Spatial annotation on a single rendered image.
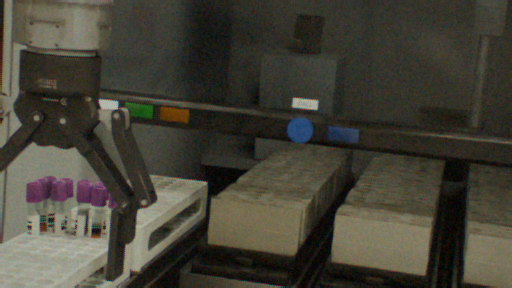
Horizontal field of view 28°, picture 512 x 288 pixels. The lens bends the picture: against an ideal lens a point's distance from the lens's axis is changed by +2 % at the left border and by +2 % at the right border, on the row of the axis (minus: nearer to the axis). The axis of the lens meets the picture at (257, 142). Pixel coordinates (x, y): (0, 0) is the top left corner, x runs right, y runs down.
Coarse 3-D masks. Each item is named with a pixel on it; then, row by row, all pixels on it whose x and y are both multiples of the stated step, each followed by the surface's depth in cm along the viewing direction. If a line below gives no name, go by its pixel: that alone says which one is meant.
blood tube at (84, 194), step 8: (80, 184) 107; (88, 184) 108; (80, 192) 107; (88, 192) 107; (80, 200) 107; (88, 200) 107; (80, 208) 107; (88, 208) 108; (80, 216) 107; (88, 216) 108; (80, 224) 107; (80, 232) 108
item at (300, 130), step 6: (294, 120) 118; (300, 120) 118; (306, 120) 118; (288, 126) 118; (294, 126) 118; (300, 126) 118; (306, 126) 118; (312, 126) 118; (288, 132) 118; (294, 132) 118; (300, 132) 118; (306, 132) 118; (312, 132) 118; (294, 138) 118; (300, 138) 118; (306, 138) 118
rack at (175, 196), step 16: (160, 176) 142; (160, 192) 132; (176, 192) 133; (192, 192) 134; (160, 208) 124; (176, 208) 126; (192, 208) 141; (144, 224) 114; (160, 224) 120; (176, 224) 132; (192, 224) 135; (144, 240) 114; (160, 240) 130; (176, 240) 128; (144, 256) 115
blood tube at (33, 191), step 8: (32, 184) 105; (40, 184) 106; (32, 192) 105; (40, 192) 106; (32, 200) 105; (40, 200) 106; (32, 208) 106; (32, 216) 106; (32, 224) 106; (32, 232) 106
